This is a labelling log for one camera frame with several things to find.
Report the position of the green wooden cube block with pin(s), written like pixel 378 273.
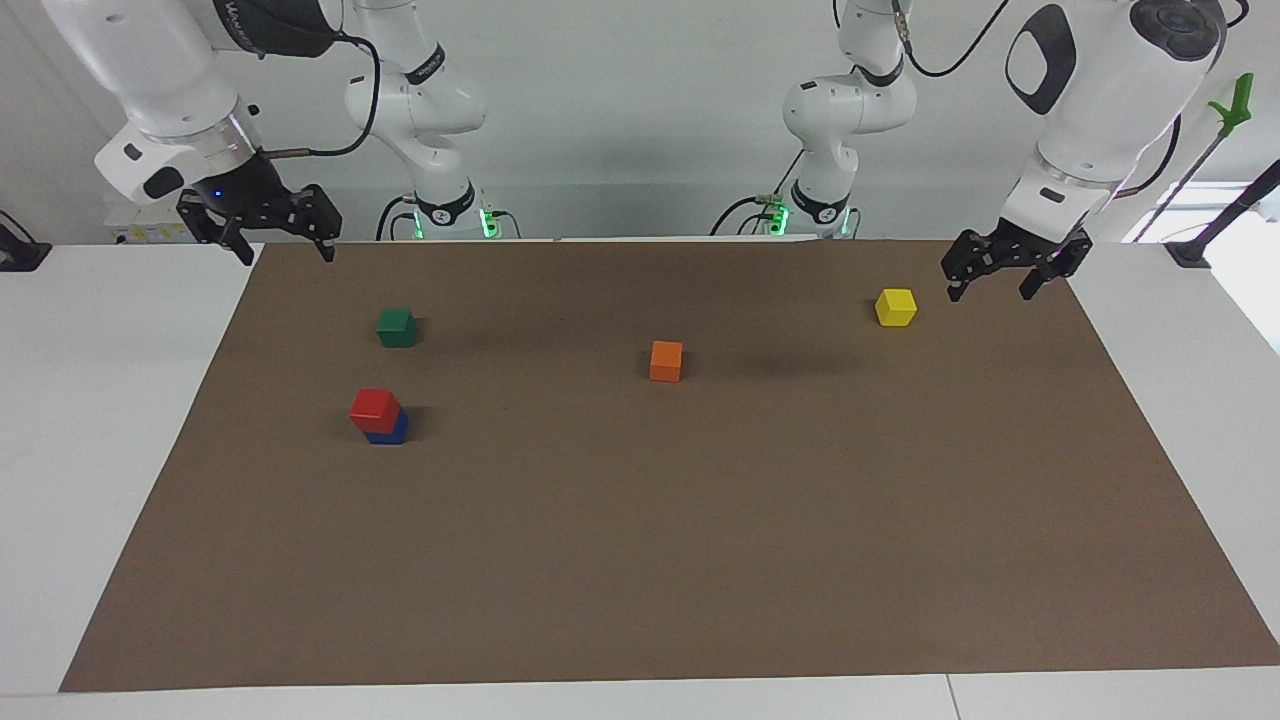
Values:
pixel 396 328

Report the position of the blue wooden cube block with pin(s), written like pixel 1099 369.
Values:
pixel 392 436

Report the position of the brown table mat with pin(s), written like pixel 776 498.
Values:
pixel 700 500

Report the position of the red wooden cube block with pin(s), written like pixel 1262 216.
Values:
pixel 373 408

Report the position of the white box with yellow labels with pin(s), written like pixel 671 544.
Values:
pixel 145 228

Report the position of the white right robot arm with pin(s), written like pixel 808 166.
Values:
pixel 170 80

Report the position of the black slanted camera stand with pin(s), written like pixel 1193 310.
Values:
pixel 1235 210

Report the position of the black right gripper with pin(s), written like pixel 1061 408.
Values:
pixel 245 195

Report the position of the yellow wooden cube block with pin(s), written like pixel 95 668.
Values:
pixel 895 307

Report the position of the rod with green clamp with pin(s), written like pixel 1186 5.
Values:
pixel 1235 105

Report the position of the black clamp mount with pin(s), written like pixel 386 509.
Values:
pixel 18 250

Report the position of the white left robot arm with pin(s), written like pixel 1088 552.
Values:
pixel 1100 90

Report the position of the orange wooden cube block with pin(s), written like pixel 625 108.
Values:
pixel 666 362

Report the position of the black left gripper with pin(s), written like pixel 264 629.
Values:
pixel 1030 246

